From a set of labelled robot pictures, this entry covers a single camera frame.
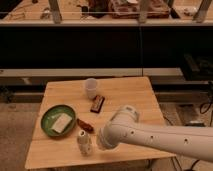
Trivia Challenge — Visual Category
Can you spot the small clear plastic bottle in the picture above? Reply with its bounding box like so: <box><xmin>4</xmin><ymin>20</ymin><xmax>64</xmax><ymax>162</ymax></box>
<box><xmin>77</xmin><ymin>130</ymin><xmax>92</xmax><ymax>156</ymax></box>

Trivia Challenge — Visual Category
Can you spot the black floor cable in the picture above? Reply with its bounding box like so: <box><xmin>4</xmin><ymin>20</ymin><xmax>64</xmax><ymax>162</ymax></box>
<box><xmin>199</xmin><ymin>81</ymin><xmax>213</xmax><ymax>127</ymax></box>

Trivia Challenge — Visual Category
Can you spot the white plastic cup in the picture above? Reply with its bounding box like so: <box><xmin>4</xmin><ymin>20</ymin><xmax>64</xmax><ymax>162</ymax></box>
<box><xmin>84</xmin><ymin>78</ymin><xmax>98</xmax><ymax>99</ymax></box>

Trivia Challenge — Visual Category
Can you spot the brown tray on shelf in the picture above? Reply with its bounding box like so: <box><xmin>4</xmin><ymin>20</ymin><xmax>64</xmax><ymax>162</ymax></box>
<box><xmin>108</xmin><ymin>0</ymin><xmax>170</xmax><ymax>19</ymax></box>

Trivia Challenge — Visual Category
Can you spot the green round plate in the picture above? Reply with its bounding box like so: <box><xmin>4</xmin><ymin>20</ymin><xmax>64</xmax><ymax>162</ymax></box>
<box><xmin>40</xmin><ymin>105</ymin><xmax>76</xmax><ymax>137</ymax></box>

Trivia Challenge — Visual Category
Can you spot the wooden folding table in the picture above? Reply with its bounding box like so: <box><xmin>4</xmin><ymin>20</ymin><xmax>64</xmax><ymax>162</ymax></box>
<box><xmin>25</xmin><ymin>77</ymin><xmax>169</xmax><ymax>170</ymax></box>

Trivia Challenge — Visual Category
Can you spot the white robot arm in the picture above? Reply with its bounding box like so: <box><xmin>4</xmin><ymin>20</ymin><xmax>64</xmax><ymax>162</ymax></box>
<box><xmin>96</xmin><ymin>105</ymin><xmax>213</xmax><ymax>163</ymax></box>

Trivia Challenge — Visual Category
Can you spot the white sponge block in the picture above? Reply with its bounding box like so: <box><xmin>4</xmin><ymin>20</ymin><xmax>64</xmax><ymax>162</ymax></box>
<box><xmin>51</xmin><ymin>113</ymin><xmax>72</xmax><ymax>133</ymax></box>

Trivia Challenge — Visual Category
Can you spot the dark chocolate bar wrapper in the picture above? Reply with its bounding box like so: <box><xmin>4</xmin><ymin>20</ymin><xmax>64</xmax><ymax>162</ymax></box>
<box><xmin>90</xmin><ymin>95</ymin><xmax>105</xmax><ymax>113</ymax></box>

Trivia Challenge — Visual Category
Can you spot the brown sausage-shaped item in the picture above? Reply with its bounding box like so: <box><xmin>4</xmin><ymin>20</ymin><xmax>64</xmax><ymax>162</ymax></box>
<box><xmin>77</xmin><ymin>119</ymin><xmax>94</xmax><ymax>133</ymax></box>

